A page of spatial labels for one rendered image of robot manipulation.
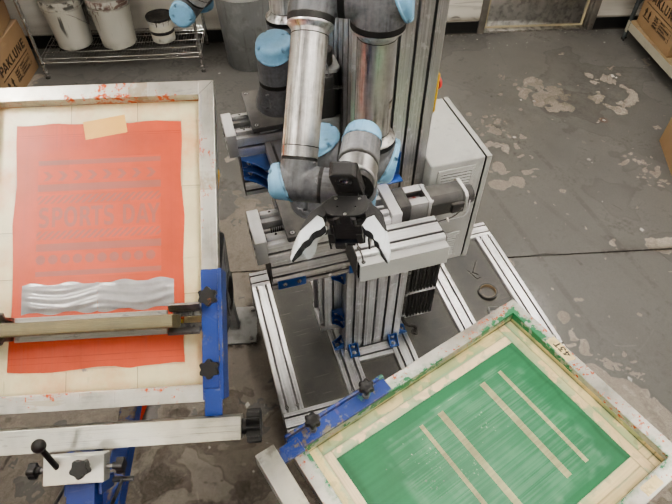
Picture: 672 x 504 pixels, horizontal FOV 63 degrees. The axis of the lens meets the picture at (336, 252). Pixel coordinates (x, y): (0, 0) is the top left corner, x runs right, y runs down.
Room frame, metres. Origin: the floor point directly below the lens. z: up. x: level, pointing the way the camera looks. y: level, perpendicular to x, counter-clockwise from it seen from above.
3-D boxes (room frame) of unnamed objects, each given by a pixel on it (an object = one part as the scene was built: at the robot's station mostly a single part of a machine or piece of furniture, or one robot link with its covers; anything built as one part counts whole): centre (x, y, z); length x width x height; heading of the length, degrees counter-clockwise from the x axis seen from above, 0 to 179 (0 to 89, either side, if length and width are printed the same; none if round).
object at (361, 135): (0.84, -0.05, 1.65); 0.11 x 0.08 x 0.09; 172
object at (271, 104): (1.60, 0.19, 1.31); 0.15 x 0.15 x 0.10
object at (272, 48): (1.61, 0.19, 1.42); 0.13 x 0.12 x 0.14; 171
